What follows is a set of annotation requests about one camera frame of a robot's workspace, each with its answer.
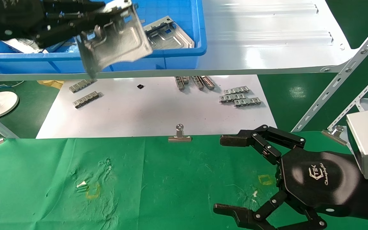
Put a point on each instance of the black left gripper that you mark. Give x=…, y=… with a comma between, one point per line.
x=8, y=17

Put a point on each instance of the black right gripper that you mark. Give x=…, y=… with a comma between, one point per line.
x=321, y=179

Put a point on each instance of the large sheet-metal bracket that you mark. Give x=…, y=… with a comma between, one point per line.
x=123, y=41

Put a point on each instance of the yellow plastic bag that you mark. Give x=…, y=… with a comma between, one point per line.
x=51, y=83

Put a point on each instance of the small grey metal connector strip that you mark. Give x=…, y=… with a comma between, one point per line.
x=198, y=82
x=180, y=83
x=232, y=97
x=81, y=85
x=236, y=90
x=247, y=102
x=208, y=82
x=86, y=99

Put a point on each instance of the green cloth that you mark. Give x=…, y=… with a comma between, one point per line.
x=158, y=182

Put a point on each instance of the white paper sheet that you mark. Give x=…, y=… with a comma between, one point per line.
x=158, y=111

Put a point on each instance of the blue plastic bin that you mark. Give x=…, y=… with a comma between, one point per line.
x=171, y=60

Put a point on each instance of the white metal shelf board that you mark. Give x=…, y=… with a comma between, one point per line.
x=267, y=48

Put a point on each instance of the metal bracket with dark flap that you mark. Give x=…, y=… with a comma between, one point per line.
x=27, y=45

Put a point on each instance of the metal bracket with square holes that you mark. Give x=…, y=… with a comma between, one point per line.
x=171, y=35

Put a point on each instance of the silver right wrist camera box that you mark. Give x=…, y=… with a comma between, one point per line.
x=367, y=140

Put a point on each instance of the short white slotted angle rail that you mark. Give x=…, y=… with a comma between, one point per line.
x=359, y=100

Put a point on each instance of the long white slotted angle rail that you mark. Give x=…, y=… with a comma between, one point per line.
x=347, y=68

